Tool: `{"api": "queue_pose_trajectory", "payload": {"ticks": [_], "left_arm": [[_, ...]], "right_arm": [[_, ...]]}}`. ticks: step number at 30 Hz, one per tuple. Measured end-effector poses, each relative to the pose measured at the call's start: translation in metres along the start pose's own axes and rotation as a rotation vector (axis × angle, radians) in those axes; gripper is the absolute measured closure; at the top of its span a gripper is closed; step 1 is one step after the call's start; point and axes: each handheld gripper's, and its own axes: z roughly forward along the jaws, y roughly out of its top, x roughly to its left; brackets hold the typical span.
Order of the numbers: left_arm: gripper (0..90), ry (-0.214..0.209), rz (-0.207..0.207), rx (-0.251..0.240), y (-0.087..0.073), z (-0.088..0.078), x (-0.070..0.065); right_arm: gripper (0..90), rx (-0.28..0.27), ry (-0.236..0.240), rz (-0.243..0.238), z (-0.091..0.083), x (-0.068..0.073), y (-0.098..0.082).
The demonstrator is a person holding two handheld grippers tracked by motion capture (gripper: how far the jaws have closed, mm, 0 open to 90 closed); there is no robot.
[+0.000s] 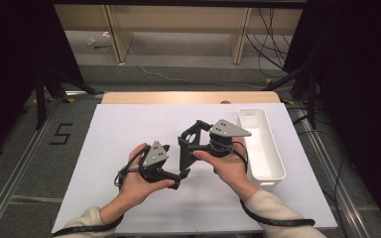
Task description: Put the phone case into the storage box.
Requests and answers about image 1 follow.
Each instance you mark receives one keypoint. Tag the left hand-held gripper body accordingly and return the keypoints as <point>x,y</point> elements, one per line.
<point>155,155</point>

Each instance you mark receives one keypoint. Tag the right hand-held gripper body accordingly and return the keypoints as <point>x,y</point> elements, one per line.
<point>226,129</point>

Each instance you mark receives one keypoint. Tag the white plastic bin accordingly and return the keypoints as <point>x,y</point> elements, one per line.
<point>264,155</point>

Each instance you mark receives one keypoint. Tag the person's left hand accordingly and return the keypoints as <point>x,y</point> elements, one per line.
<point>135,188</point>

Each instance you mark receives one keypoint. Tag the person's right hand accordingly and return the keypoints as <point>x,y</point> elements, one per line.
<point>233,172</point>

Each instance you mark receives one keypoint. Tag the grey round table grommet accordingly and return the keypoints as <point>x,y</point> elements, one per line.
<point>225,102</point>

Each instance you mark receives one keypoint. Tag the white table board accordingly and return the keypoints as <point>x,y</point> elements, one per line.
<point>119,132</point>

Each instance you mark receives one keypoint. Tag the yellow tape piece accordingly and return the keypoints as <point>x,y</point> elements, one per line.
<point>269,81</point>
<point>290,102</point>
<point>68,99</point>

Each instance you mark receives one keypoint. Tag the black metal stand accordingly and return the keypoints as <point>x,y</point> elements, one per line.
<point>40,99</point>
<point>312,99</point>

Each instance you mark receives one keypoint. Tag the beige wooden shelf unit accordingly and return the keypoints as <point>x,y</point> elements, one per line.
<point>119,33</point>

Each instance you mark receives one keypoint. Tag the white plug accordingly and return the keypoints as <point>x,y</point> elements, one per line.
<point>91,41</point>

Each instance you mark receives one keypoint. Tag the black curtain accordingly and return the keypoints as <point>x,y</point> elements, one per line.
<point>13,66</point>
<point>360,82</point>

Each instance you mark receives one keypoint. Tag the aluminium floor rail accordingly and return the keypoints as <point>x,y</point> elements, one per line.
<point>330,165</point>
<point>16,172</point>

